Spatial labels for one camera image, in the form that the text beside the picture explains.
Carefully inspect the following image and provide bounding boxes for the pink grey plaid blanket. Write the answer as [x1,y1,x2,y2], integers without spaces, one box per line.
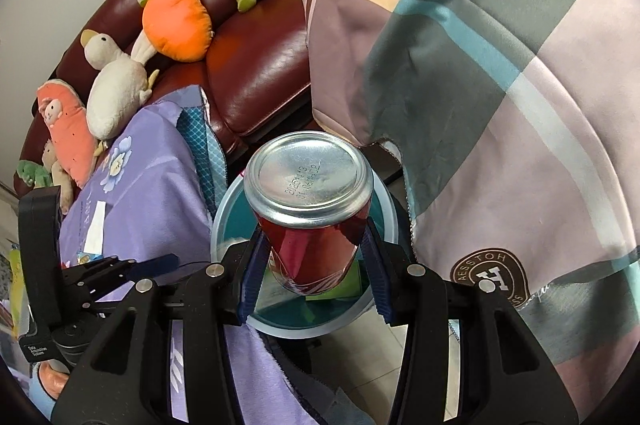
[299,0,640,425]

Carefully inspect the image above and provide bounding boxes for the yellow-green plush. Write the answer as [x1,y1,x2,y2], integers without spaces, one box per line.
[0,245,23,331]

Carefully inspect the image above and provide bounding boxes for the white paper towel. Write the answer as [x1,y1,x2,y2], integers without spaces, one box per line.
[82,201,107,252]

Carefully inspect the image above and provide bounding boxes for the green crocodile plush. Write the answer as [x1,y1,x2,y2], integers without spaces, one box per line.
[17,160,53,188]

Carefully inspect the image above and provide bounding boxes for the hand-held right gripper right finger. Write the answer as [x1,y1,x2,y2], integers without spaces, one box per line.
[361,219,582,425]

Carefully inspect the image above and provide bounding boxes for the green carton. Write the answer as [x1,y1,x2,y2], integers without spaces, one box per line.
[327,257,366,301]

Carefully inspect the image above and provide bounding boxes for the white duck plush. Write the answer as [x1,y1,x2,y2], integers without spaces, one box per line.
[81,29,161,141]

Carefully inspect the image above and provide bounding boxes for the orange carrot rabbit plush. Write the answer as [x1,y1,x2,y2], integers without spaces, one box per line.
[131,0,215,65]

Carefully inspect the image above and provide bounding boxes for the beige bear plush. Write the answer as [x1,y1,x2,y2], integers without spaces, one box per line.
[42,140,76,213]

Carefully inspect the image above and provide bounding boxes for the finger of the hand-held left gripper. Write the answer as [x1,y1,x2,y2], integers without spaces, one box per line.
[62,253,180,284]
[74,277,144,314]

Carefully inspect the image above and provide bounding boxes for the red drink can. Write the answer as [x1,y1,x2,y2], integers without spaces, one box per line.
[242,131,375,296]

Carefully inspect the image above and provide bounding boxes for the blue diamond pattern cloth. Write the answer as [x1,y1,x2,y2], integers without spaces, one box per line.
[177,102,228,216]

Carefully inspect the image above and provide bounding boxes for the purple floral blanket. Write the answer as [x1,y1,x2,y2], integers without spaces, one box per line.
[57,85,351,425]

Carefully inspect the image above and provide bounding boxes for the dark red leather sofa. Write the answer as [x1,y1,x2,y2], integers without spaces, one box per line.
[15,0,321,198]

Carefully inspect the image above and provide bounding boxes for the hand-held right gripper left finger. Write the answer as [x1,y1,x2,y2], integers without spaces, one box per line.
[50,225,272,425]

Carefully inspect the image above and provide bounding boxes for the teal trash bin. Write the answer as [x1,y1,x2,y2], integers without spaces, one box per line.
[210,145,401,338]

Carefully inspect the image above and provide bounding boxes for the person's left hand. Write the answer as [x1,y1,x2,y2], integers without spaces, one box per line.
[37,357,73,401]

